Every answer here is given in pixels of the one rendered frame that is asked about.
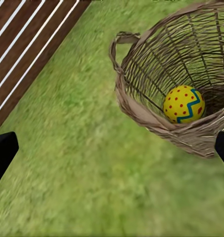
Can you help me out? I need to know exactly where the wicker basket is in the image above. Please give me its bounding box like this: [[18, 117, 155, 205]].
[[107, 0, 224, 159]]

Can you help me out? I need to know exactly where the easter egg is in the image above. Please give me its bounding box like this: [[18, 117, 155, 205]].
[[162, 84, 207, 124]]

